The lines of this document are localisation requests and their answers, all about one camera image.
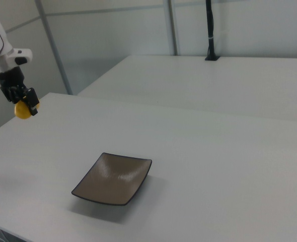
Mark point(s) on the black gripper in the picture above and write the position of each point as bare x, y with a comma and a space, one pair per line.
10, 80

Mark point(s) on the yellow potato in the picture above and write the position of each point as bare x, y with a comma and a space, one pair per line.
22, 111

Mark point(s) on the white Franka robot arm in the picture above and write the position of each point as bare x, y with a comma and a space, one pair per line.
0, 43

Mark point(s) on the square brown ceramic plate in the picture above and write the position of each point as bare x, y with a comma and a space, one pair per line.
113, 179

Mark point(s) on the black camera pole with base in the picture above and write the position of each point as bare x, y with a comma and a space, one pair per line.
210, 32

